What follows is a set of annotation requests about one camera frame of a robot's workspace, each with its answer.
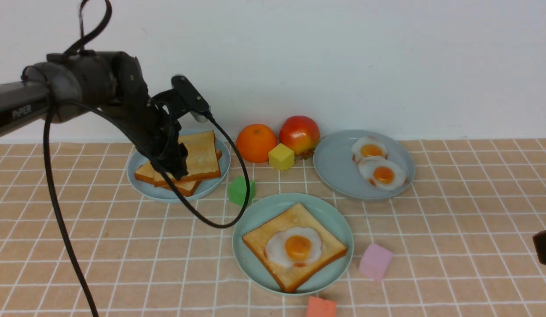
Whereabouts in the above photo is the toast slice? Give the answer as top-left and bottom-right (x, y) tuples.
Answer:
(242, 203), (349, 294)
(134, 161), (203, 197)
(153, 131), (223, 187)

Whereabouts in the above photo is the orange-red cube block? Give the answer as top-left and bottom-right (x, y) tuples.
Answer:
(306, 296), (337, 317)

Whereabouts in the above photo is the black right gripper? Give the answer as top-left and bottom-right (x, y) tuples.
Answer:
(532, 230), (546, 265)

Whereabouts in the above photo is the yellow cube block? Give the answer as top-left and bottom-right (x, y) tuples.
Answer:
(268, 143), (295, 171)

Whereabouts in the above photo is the orange fruit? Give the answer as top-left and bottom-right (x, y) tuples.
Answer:
(236, 124), (278, 164)

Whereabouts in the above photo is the light blue left plate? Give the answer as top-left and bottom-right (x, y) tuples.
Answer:
(126, 130), (231, 203)

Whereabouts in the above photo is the grey-blue right plate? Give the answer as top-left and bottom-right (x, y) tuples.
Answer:
(313, 129), (416, 202)

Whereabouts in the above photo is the pink cube block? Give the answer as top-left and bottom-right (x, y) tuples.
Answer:
(359, 243), (393, 282)

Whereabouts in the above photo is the fried egg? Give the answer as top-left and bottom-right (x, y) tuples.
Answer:
(357, 156), (407, 191)
(264, 227), (322, 268)
(351, 136), (388, 163)

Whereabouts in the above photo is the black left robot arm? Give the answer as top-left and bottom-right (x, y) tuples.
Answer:
(0, 52), (188, 179)

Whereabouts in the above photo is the teal centre plate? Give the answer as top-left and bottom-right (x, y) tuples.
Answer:
(232, 193), (355, 296)

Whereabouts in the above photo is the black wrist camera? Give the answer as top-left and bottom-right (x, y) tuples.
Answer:
(151, 74), (211, 123)

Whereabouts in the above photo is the red yellow apple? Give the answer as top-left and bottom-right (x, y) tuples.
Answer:
(278, 116), (321, 160)

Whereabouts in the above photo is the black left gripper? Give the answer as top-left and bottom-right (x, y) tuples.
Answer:
(114, 90), (189, 179)

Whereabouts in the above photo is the green cube block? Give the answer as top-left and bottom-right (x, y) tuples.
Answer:
(228, 175), (256, 206)

